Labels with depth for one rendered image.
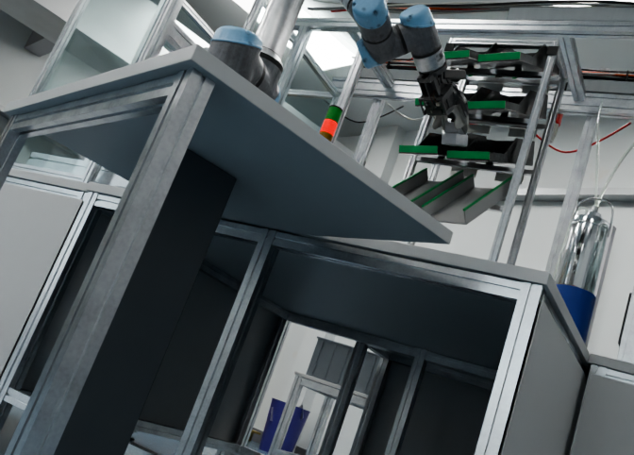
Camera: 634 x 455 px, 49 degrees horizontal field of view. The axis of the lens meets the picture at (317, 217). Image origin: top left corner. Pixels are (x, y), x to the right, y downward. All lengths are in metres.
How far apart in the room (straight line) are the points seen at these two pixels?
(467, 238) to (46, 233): 4.59
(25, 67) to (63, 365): 8.30
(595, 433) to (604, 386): 0.14
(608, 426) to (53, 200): 1.89
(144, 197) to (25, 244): 1.50
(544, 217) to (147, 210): 5.26
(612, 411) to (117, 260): 1.60
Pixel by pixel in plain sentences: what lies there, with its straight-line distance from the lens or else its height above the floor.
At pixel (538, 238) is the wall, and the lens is 6.08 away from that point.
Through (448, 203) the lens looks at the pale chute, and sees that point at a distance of 2.02.
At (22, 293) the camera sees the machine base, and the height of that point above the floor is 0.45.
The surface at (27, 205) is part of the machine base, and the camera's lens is 2.63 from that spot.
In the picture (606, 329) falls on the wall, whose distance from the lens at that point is 5.53.
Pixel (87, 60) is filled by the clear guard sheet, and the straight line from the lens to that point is 2.88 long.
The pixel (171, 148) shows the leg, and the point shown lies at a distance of 1.10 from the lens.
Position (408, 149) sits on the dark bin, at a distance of 2.05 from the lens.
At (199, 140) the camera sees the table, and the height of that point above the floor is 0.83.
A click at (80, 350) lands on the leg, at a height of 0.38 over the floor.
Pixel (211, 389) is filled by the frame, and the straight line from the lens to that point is 1.86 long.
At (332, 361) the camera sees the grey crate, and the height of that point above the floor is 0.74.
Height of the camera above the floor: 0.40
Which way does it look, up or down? 15 degrees up
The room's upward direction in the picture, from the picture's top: 20 degrees clockwise
